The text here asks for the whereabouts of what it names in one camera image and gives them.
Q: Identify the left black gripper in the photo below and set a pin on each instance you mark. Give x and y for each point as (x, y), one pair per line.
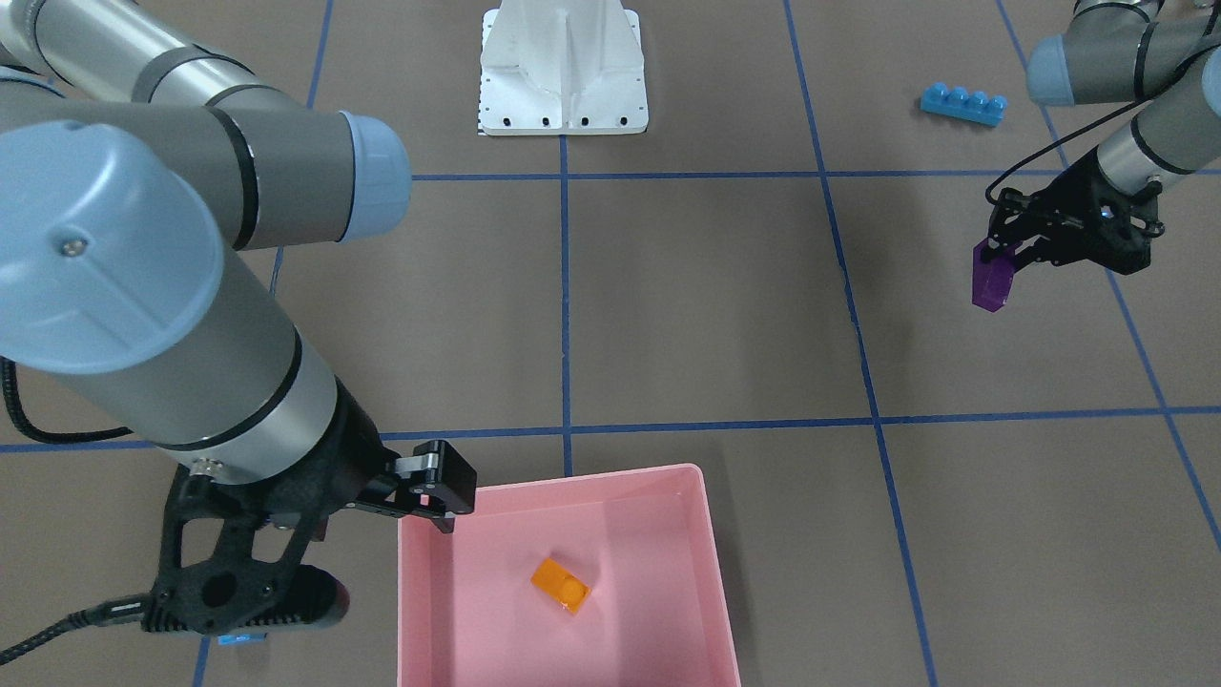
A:
(1066, 206)

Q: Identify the small blue toy block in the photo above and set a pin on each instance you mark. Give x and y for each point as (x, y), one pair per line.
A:
(240, 639)

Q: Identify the purple toy block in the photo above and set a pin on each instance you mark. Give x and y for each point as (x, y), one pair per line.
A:
(991, 284)

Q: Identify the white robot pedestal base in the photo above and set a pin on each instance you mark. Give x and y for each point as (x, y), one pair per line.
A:
(551, 68)

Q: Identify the long blue toy block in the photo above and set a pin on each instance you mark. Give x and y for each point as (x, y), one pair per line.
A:
(958, 103)

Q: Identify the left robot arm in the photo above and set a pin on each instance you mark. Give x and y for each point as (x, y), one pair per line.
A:
(1120, 52)

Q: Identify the orange toy block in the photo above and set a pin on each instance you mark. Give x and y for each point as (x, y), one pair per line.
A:
(564, 587)

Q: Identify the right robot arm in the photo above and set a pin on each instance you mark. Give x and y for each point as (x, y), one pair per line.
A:
(137, 165)

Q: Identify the pink plastic box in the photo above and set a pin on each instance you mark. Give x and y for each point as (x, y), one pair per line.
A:
(610, 579)

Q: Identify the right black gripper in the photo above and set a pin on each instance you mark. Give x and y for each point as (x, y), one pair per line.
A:
(355, 456)

